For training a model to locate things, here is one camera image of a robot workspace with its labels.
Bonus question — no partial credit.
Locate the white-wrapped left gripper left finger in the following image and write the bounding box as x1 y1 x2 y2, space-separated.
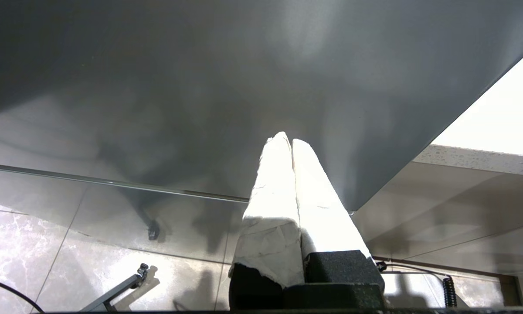
229 132 306 310

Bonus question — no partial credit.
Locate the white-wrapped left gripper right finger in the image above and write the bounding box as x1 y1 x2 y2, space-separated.
292 139 385 284

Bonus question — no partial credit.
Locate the beige base cabinet front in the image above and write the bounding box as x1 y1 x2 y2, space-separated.
353 161 523 306

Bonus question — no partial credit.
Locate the grey stainless appliance door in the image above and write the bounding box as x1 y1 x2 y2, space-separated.
0 0 523 214

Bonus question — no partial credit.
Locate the grey metal strut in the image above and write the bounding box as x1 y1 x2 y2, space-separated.
81 263 149 312

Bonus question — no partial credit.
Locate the beige tall side panel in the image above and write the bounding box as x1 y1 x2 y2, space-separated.
431 44 523 157

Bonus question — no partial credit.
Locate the black coiled cable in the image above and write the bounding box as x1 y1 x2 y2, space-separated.
375 261 458 308

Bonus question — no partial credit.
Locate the thin black cable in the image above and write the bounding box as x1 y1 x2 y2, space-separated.
0 276 44 314

